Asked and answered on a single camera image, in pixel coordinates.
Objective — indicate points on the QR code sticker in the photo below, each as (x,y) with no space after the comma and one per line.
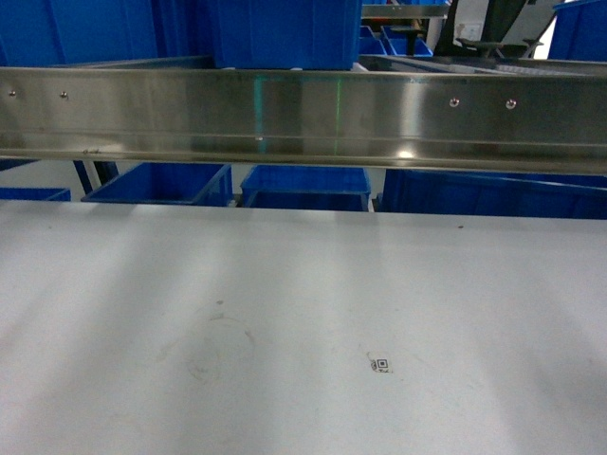
(380,362)

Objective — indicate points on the distant blue bins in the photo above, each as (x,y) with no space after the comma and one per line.
(397,41)

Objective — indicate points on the large blue bin upper left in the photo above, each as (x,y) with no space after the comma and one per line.
(47,33)

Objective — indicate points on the blue bin far left edge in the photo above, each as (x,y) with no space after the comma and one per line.
(36,194)

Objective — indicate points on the blue bin upper right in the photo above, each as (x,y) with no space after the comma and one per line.
(580,32)

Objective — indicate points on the blue bin below rail centre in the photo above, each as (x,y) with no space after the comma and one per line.
(306,187)

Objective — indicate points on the blue bin below rail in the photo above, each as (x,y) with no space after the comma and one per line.
(495,194)
(206,185)
(306,187)

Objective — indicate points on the blue bin below rail right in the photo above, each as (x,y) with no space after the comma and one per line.
(495,194)

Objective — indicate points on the blue bin below rail left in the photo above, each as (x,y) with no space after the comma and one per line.
(206,185)

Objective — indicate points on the blue bin on rail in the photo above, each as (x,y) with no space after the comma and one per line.
(311,35)

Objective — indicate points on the stainless steel shelf rail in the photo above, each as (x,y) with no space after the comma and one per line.
(425,121)

